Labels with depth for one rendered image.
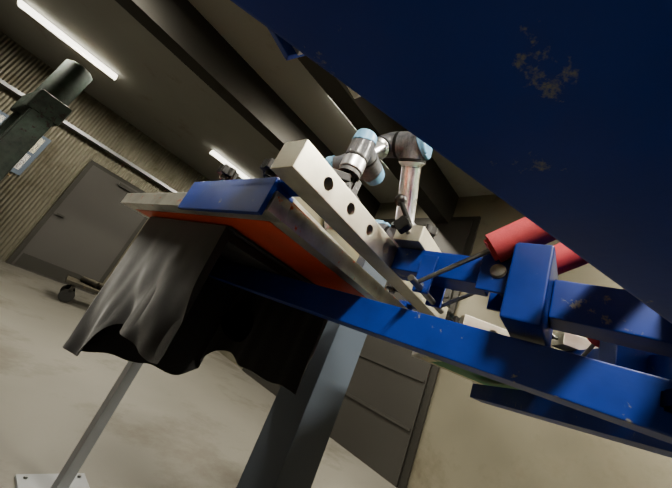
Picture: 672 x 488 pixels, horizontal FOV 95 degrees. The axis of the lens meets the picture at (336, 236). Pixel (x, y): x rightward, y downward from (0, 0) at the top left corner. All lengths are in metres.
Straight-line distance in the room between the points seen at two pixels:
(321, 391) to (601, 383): 0.96
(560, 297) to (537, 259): 0.07
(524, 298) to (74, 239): 7.24
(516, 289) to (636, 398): 0.16
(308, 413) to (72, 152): 6.87
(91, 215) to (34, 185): 0.91
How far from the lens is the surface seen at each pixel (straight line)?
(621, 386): 0.52
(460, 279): 0.58
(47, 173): 7.48
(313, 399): 1.28
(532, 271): 0.51
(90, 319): 1.12
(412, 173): 1.38
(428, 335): 0.56
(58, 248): 7.38
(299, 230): 0.54
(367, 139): 0.99
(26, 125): 5.54
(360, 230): 0.54
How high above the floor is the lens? 0.80
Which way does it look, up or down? 19 degrees up
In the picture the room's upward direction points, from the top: 24 degrees clockwise
